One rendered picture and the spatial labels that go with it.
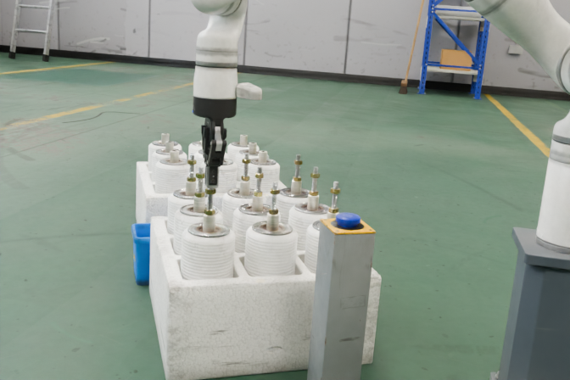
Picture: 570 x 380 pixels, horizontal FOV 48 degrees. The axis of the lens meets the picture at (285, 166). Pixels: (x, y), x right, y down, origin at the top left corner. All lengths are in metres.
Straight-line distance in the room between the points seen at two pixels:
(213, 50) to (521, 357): 0.71
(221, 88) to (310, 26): 6.39
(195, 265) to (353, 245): 0.29
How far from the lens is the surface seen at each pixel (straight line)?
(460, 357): 1.36
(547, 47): 1.08
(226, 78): 1.06
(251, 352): 1.18
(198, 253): 1.12
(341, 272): 1.01
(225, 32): 1.07
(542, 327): 1.12
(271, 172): 1.68
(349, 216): 1.02
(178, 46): 7.86
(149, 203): 1.61
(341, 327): 1.06
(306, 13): 7.45
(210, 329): 1.14
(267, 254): 1.14
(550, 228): 1.10
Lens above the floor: 0.63
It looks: 13 degrees down
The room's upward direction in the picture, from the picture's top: 4 degrees clockwise
